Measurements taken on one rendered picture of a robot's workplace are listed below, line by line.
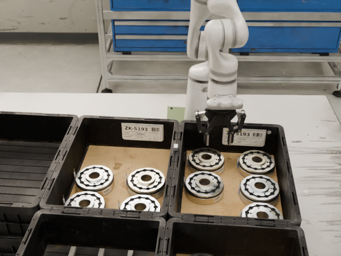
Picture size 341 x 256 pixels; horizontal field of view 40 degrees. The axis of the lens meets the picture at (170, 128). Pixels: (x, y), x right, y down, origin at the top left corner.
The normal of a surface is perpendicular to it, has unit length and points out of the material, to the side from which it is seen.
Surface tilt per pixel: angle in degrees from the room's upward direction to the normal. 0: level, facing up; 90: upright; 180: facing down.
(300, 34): 90
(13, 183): 0
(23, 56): 0
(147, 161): 0
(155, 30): 90
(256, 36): 90
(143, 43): 90
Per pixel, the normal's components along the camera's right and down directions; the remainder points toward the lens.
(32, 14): -0.02, 0.56
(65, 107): 0.00, -0.83
